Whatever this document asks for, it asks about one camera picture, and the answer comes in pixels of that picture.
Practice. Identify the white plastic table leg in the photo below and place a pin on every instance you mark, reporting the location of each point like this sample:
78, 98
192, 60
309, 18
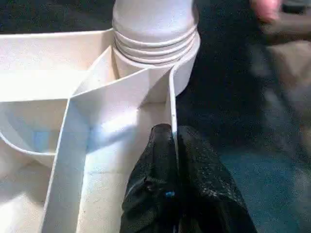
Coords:
150, 19

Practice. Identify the white plastic table top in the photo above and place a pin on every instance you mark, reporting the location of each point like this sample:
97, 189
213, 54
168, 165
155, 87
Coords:
36, 60

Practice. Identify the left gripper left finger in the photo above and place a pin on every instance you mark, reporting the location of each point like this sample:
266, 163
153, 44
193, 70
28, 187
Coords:
150, 184

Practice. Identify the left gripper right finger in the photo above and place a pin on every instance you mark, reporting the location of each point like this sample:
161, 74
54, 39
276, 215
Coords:
209, 189

